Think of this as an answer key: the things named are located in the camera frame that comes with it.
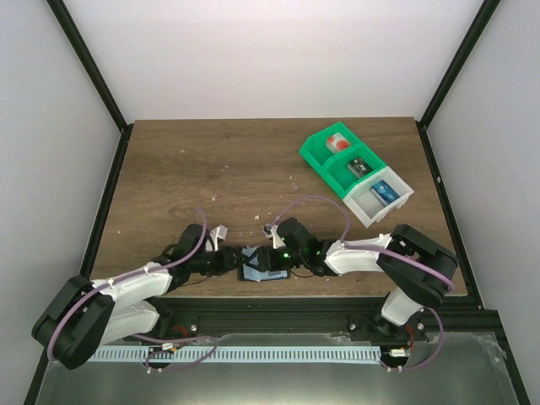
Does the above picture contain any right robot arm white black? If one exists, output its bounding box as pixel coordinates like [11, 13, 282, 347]
[240, 218, 458, 340]

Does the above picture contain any blue card in bin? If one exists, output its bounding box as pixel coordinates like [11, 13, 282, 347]
[370, 180, 400, 206]

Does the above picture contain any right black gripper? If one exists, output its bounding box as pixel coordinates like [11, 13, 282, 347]
[246, 246, 306, 273]

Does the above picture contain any right black frame post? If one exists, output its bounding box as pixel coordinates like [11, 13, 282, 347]
[419, 0, 503, 127]

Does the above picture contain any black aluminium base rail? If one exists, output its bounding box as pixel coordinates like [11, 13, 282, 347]
[145, 297, 503, 339]

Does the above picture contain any black frame post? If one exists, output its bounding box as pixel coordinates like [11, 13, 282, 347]
[419, 0, 503, 127]
[45, 0, 129, 132]

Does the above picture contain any black card holder wallet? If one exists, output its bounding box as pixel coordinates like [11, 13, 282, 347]
[237, 246, 290, 283]

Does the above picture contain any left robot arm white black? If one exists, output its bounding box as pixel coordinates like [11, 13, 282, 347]
[31, 224, 244, 370]

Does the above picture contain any light blue slotted cable duct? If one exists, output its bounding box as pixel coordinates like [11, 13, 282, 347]
[89, 346, 381, 365]

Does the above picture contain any black card in bin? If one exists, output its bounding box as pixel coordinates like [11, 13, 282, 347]
[347, 157, 373, 178]

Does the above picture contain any red white card in bin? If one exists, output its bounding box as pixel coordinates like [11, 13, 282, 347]
[326, 132, 351, 154]

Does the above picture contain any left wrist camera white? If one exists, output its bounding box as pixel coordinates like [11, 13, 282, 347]
[207, 224, 228, 251]

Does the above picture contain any green white sorting bin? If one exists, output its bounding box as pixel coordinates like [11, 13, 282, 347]
[299, 122, 414, 227]

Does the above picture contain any left black frame post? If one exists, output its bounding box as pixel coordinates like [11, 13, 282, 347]
[45, 0, 129, 132]

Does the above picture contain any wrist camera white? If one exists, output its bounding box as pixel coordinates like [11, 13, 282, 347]
[262, 224, 286, 250]
[207, 224, 228, 251]

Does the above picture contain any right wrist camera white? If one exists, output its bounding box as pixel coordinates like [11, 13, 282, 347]
[262, 224, 286, 250]

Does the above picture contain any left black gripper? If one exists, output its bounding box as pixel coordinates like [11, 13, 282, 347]
[190, 246, 248, 278]

